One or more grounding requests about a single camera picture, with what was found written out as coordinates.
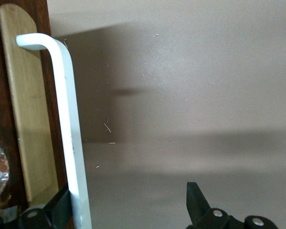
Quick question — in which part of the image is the wooden drawer with white handle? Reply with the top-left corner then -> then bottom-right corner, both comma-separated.
0,0 -> 93,229

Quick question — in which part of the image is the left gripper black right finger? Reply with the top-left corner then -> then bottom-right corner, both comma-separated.
186,181 -> 232,229

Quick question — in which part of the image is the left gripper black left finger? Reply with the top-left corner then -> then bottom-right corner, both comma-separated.
18,185 -> 72,229

